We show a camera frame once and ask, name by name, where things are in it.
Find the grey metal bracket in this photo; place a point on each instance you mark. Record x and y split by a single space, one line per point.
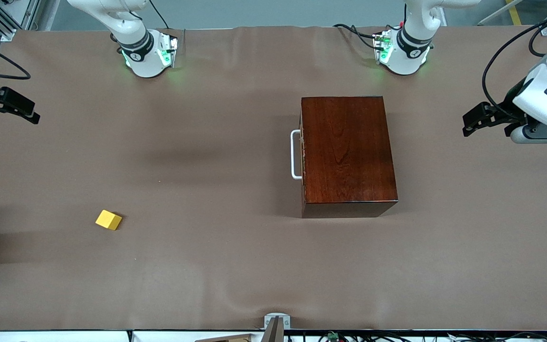
277 325

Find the brown table cover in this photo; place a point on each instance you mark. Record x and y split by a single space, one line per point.
207 266

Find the green plug connector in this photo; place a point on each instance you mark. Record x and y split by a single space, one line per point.
333 336

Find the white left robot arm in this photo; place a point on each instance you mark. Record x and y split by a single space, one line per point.
409 54

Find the yellow block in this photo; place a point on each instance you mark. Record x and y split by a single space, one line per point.
108 219

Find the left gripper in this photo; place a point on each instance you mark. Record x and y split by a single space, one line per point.
509 108

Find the thin grey metal bar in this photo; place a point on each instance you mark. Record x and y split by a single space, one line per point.
494 15

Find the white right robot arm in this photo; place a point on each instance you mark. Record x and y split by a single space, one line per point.
145 61

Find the dark wooden cabinet box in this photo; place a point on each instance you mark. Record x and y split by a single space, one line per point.
349 152

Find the yellow floor tape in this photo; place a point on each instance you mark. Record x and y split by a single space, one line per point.
514 12

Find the upright aluminium extrusion post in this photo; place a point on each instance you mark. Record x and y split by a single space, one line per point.
30 12

